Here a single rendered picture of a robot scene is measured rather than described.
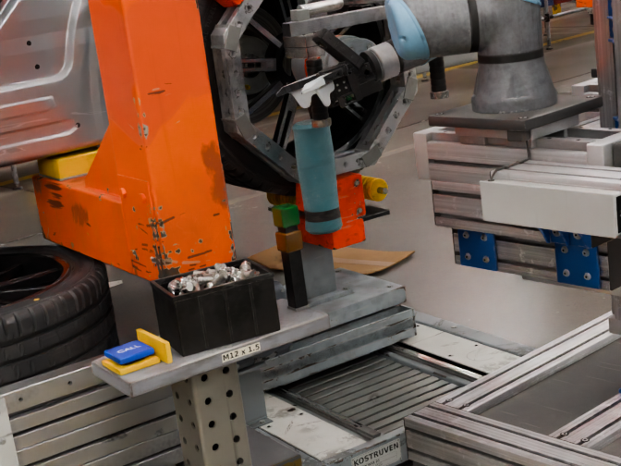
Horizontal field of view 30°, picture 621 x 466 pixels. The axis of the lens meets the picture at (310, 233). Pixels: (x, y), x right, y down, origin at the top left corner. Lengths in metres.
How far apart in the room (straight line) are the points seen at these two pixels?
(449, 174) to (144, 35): 0.63
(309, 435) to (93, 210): 0.69
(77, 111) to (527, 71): 1.13
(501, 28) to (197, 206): 0.70
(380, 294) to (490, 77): 1.11
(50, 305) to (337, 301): 0.89
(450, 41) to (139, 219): 0.73
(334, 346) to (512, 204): 1.13
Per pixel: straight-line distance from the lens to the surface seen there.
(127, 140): 2.31
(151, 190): 2.26
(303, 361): 2.91
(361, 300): 3.02
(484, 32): 2.05
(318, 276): 3.05
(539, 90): 2.07
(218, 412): 2.20
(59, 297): 2.46
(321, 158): 2.66
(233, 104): 2.68
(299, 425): 2.70
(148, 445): 2.46
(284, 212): 2.22
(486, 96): 2.07
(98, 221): 2.55
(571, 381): 2.46
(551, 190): 1.87
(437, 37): 2.03
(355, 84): 2.40
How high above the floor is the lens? 1.17
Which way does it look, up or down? 15 degrees down
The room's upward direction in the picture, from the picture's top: 7 degrees counter-clockwise
